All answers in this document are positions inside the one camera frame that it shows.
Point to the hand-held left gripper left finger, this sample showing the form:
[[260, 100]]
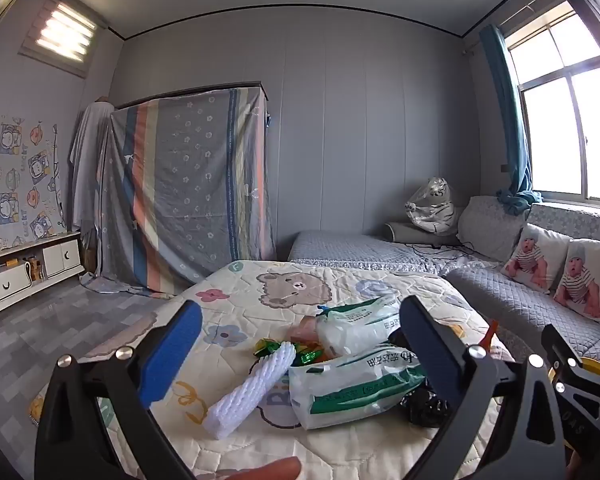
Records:
[[172, 355]]

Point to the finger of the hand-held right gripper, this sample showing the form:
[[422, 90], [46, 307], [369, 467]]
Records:
[[555, 345]]

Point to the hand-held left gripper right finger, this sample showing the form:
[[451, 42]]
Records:
[[430, 347]]

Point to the black plastic bag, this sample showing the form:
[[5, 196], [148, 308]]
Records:
[[422, 407]]

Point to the orange plastic wrapper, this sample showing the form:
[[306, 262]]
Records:
[[490, 335]]

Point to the white green plastic package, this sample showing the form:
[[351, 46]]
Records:
[[350, 332], [340, 385]]

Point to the white foam fruit net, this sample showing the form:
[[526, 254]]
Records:
[[250, 390]]

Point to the green candy wrapper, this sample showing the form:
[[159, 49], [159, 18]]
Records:
[[270, 347]]

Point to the person's left hand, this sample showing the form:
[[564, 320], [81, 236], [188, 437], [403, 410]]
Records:
[[270, 470]]

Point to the baby print pillow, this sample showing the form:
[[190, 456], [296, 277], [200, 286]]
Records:
[[530, 257], [585, 280]]

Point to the printed bear blanket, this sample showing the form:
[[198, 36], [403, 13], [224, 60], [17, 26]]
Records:
[[220, 290]]

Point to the grey quilted sofa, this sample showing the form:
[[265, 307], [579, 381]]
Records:
[[495, 285]]

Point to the grey pillow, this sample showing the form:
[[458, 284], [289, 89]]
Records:
[[405, 234]]

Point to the grey quilted back cushion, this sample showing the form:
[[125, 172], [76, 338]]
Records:
[[490, 227]]

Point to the plush tiger in plastic bag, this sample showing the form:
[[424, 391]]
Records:
[[432, 205]]

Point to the white TV cabinet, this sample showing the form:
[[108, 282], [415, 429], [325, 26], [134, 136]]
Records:
[[10, 280]]

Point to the hanging grey cloth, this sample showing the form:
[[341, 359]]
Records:
[[87, 170]]

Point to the blue curtain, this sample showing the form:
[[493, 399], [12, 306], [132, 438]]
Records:
[[510, 125]]

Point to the window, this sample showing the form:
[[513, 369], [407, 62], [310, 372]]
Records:
[[570, 85]]

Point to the window blind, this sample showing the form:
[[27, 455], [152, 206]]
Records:
[[62, 30]]

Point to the cartoon wall sticker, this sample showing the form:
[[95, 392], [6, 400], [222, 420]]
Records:
[[15, 175]]

